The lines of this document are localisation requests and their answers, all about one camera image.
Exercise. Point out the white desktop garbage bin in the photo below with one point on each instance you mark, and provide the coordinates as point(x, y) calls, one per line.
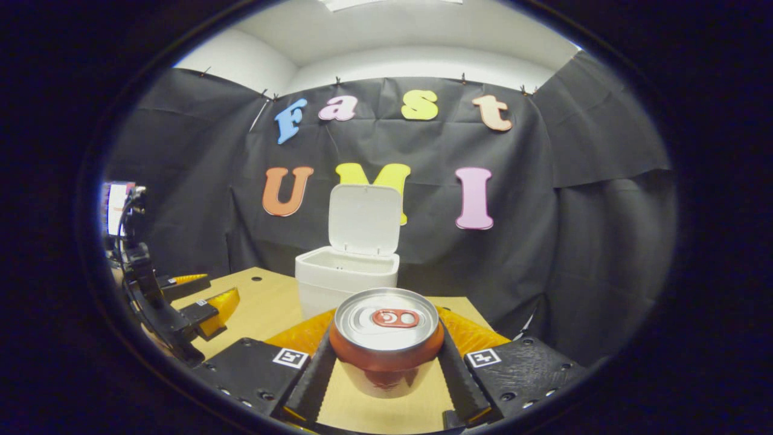
point(326, 284)

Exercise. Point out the ceiling light panel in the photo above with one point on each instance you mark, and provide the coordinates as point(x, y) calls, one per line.
point(386, 4)

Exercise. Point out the wooden desktop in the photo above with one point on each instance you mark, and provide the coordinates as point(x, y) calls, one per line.
point(266, 308)

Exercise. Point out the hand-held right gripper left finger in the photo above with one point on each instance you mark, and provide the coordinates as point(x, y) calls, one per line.
point(311, 386)

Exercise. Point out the black backdrop cloth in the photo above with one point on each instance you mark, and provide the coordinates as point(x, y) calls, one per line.
point(543, 241)

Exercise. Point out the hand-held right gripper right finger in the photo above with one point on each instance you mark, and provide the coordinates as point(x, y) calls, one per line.
point(462, 386)

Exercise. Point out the red pop can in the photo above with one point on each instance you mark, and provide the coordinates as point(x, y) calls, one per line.
point(386, 356)

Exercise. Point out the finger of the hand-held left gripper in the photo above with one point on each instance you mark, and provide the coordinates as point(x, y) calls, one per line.
point(220, 308)
point(184, 285)

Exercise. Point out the computer monitor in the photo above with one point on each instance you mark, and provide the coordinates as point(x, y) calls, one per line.
point(115, 208)

